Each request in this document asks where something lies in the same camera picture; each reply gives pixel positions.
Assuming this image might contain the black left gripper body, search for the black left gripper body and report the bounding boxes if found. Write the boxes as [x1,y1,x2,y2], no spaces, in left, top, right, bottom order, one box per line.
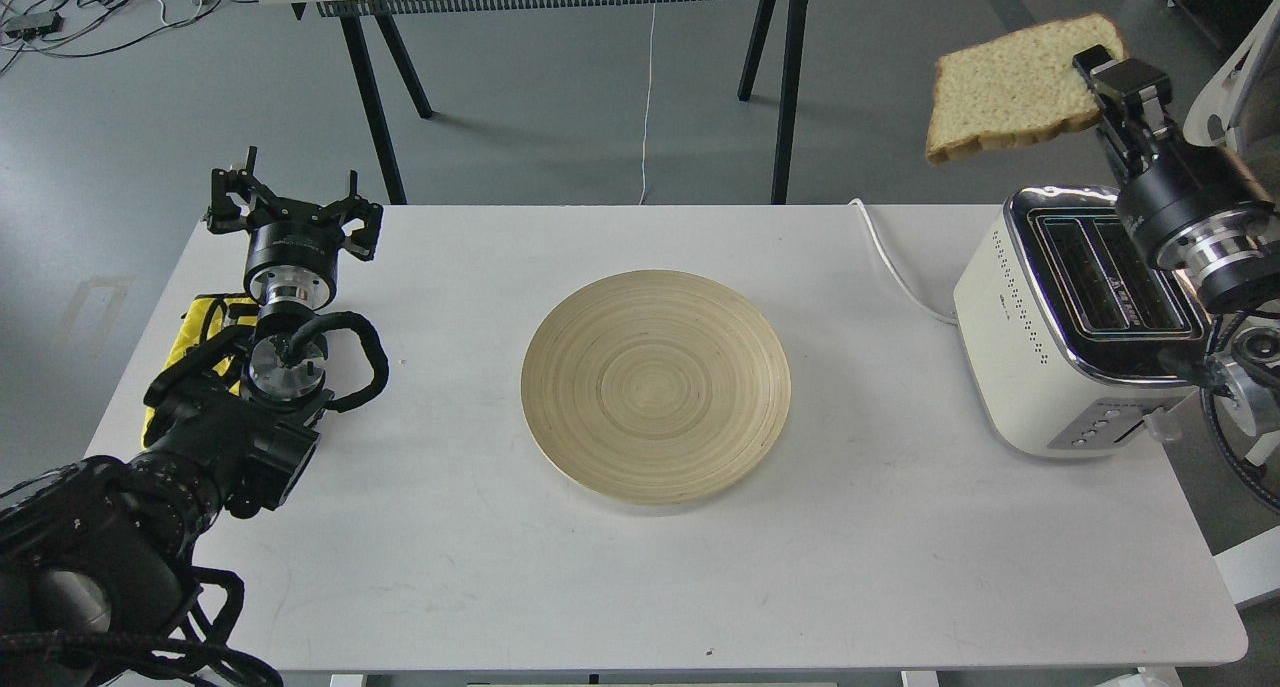
[244,219,340,299]

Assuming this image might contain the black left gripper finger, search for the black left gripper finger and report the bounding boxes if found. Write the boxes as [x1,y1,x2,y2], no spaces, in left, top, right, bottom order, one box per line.
[205,146,291,235]
[312,169,383,262]

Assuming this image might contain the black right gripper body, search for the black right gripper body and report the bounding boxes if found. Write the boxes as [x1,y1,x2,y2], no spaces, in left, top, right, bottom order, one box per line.
[1114,132,1275,271]

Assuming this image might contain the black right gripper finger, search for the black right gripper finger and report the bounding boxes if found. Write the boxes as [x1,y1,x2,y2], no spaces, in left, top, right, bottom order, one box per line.
[1073,45,1151,184]
[1098,59,1179,154]

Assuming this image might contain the slice of white bread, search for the slice of white bread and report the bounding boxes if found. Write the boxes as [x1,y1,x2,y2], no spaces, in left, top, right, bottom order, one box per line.
[924,13,1126,166]

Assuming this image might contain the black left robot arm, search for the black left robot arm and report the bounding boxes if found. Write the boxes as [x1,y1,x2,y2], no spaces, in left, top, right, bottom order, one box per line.
[1,148,389,686]

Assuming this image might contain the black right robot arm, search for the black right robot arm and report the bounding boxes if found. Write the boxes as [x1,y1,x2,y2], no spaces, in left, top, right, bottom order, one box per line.
[1071,45,1277,509]

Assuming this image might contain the cream and chrome toaster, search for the cream and chrome toaster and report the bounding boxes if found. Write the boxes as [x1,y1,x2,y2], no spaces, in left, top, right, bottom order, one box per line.
[954,186,1210,461]

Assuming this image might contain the white office chair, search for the white office chair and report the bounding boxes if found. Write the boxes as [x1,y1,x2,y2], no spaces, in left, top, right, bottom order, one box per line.
[1183,0,1279,155]

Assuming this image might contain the round wooden plate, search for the round wooden plate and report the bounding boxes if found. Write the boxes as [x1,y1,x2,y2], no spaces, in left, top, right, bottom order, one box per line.
[520,271,792,507]

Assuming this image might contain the floor cables and power strips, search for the floor cables and power strips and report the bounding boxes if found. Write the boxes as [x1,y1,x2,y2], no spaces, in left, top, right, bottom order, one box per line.
[0,0,268,73]

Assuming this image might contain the white hanging cable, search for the white hanging cable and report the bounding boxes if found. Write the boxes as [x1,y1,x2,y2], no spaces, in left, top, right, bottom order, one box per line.
[637,3,658,206]

